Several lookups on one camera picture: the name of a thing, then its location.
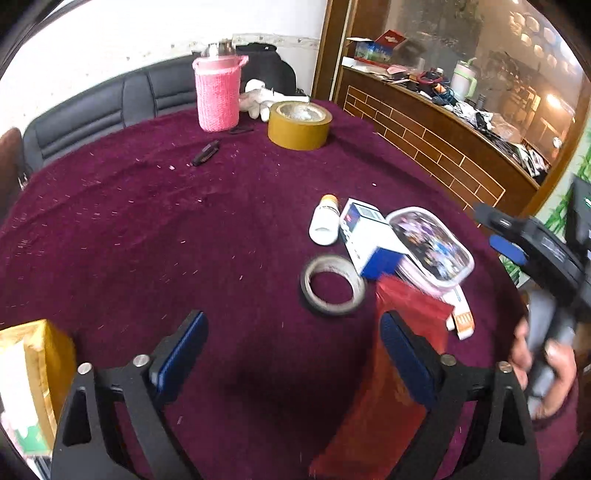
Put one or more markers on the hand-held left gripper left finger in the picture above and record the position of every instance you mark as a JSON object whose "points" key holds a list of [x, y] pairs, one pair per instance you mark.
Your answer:
{"points": [[181, 350]]}

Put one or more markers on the clear plastic container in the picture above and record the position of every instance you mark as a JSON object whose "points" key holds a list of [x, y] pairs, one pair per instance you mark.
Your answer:
{"points": [[431, 244]]}

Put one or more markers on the small grey tape roll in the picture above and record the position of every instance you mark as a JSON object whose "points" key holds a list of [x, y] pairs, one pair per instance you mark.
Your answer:
{"points": [[309, 288]]}

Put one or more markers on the blue printed box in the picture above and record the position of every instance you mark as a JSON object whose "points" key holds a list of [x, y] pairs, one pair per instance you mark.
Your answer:
{"points": [[371, 51]]}

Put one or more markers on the thin black hair clip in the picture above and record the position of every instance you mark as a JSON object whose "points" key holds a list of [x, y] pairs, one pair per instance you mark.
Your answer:
{"points": [[241, 130]]}

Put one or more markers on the person's right hand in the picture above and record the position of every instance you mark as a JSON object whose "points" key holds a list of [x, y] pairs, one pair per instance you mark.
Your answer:
{"points": [[561, 369]]}

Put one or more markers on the white plush toy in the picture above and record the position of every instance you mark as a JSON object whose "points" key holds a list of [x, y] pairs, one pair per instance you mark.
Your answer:
{"points": [[256, 99]]}

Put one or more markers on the wooden brick-pattern counter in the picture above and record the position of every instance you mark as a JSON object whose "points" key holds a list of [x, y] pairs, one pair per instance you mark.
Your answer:
{"points": [[415, 134]]}

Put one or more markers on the brown chair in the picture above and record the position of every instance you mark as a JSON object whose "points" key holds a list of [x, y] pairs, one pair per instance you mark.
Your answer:
{"points": [[10, 170]]}

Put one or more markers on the white tumbler with green lid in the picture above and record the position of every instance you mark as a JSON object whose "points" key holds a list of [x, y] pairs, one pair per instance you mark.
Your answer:
{"points": [[461, 78]]}

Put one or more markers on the red foil packet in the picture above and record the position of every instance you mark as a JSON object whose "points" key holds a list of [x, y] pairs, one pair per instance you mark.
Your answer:
{"points": [[392, 415]]}

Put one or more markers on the pink knitted bottle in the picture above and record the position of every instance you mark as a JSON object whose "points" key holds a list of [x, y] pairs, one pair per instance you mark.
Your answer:
{"points": [[217, 92]]}

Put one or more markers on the black bag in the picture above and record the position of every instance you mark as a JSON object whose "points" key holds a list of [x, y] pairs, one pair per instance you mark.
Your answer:
{"points": [[270, 64]]}

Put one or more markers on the blue and white box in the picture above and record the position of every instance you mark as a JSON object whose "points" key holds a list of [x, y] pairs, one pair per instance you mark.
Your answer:
{"points": [[369, 235]]}

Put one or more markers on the yellow tissue box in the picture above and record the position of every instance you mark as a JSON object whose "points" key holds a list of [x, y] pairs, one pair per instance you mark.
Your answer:
{"points": [[44, 364]]}

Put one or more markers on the black leather sofa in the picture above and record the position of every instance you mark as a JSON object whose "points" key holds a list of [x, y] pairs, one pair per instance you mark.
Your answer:
{"points": [[92, 115]]}

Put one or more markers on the small white bottle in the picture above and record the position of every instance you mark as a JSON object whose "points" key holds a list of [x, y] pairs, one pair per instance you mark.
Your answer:
{"points": [[323, 221]]}

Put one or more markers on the brown packing tape roll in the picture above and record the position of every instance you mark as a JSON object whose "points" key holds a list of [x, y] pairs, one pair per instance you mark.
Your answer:
{"points": [[295, 134]]}

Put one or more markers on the red box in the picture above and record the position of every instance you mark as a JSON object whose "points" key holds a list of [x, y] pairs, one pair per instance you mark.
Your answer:
{"points": [[390, 39]]}

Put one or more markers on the white orange tube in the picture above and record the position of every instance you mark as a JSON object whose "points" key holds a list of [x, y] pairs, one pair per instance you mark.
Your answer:
{"points": [[461, 318]]}

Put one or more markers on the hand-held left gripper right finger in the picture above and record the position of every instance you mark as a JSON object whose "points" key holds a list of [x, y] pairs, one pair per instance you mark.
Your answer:
{"points": [[406, 362]]}

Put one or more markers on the pile of counter clutter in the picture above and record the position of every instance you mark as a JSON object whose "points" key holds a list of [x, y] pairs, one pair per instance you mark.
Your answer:
{"points": [[489, 120]]}

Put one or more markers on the black pen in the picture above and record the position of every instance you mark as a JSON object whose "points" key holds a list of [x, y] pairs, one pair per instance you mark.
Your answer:
{"points": [[206, 153]]}

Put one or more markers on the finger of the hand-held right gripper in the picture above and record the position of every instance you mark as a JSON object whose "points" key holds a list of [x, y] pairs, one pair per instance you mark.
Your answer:
{"points": [[508, 249], [501, 220]]}

